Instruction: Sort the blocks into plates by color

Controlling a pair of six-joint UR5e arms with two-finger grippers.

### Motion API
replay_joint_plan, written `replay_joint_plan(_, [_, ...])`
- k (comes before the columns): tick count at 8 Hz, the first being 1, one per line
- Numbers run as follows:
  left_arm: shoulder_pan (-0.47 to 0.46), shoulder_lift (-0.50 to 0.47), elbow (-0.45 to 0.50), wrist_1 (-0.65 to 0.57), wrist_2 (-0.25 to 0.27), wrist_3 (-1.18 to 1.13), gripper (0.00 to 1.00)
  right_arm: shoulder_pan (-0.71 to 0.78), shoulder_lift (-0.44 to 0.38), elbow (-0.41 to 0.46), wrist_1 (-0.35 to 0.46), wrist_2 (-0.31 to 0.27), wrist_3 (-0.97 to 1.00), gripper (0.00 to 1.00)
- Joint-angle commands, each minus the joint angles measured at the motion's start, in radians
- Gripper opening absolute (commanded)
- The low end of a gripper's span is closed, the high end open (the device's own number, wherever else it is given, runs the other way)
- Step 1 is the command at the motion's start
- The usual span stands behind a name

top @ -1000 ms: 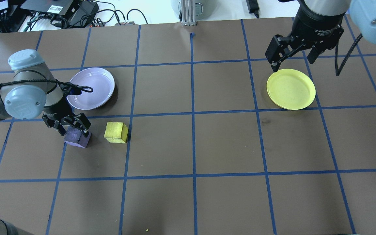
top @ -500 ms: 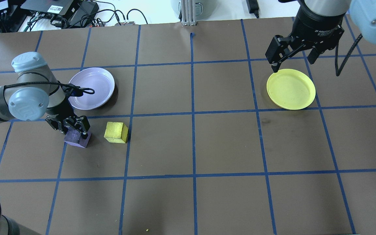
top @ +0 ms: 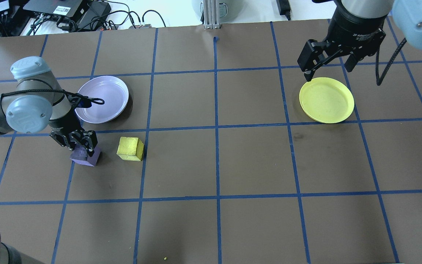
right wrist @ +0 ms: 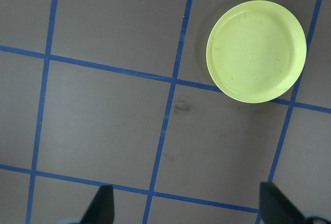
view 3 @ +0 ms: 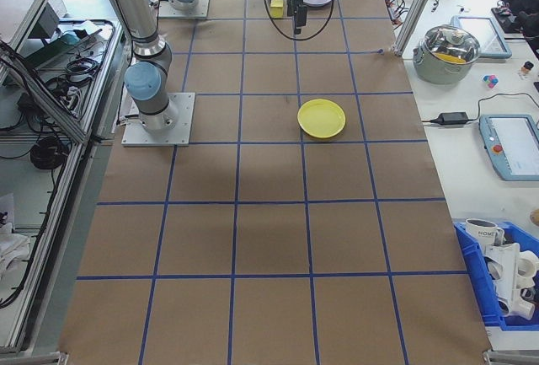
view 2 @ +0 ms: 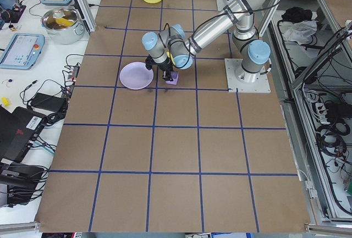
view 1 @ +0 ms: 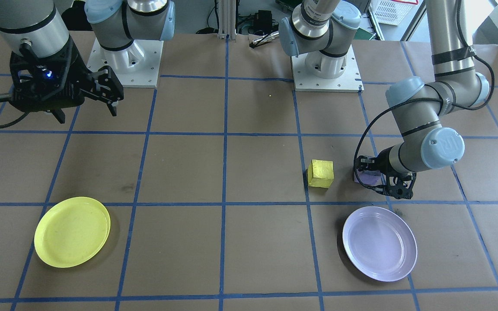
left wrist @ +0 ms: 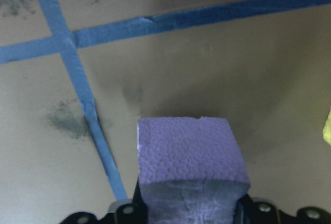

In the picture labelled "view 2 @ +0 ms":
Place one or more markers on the black laptop with red logo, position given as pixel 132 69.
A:
pixel 13 133

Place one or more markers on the V-shaped metal bar frame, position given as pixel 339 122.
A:
pixel 298 85

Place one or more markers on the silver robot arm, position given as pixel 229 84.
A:
pixel 211 29

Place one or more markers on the purple round plate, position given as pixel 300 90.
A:
pixel 134 76

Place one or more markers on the black cloth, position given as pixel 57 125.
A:
pixel 297 14

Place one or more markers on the black power adapter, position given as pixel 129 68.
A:
pixel 46 102

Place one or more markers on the steel pot with glass lid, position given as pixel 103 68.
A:
pixel 61 29

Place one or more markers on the white square base plate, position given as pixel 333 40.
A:
pixel 261 85
pixel 220 0

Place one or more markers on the aluminium profile post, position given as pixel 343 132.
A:
pixel 82 4

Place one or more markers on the black power strip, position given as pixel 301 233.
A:
pixel 72 73

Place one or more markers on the white power strip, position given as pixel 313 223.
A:
pixel 320 109

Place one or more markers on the small black circuit board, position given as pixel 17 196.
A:
pixel 17 8

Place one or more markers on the white crumpled cloth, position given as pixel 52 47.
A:
pixel 299 33

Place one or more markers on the small yellow block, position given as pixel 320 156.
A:
pixel 5 101

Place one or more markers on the purple foam block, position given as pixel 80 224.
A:
pixel 175 80

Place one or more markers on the black electronics box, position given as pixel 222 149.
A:
pixel 19 180

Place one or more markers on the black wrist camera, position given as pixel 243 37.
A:
pixel 149 62

